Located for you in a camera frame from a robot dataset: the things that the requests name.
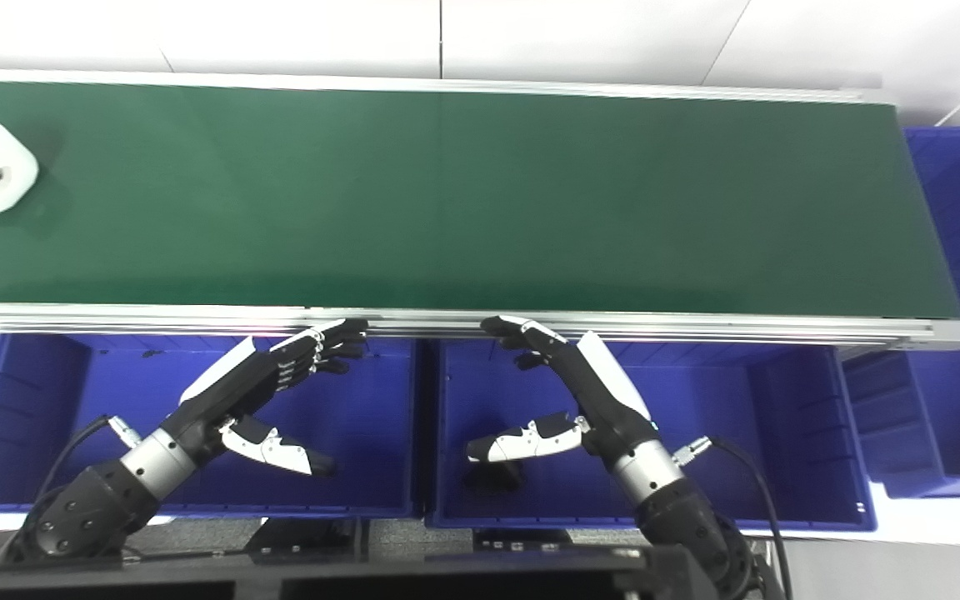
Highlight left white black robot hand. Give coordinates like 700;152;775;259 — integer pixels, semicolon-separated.
165;317;369;479

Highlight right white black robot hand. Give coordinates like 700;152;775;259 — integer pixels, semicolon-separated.
466;315;658;464

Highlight green conveyor belt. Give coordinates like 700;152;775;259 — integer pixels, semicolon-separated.
0;68;960;361
0;81;960;319

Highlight black robot torso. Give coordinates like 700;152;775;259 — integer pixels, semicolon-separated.
0;546;698;600

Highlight black mounting bracket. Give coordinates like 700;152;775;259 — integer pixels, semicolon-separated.
472;528;574;553
244;517;367;557

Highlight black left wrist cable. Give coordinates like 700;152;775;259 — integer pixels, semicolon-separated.
28;414;144;522

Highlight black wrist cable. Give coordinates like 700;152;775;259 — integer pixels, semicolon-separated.
28;414;144;522
670;434;794;600

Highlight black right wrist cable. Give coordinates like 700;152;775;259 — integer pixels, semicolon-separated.
670;434;794;600

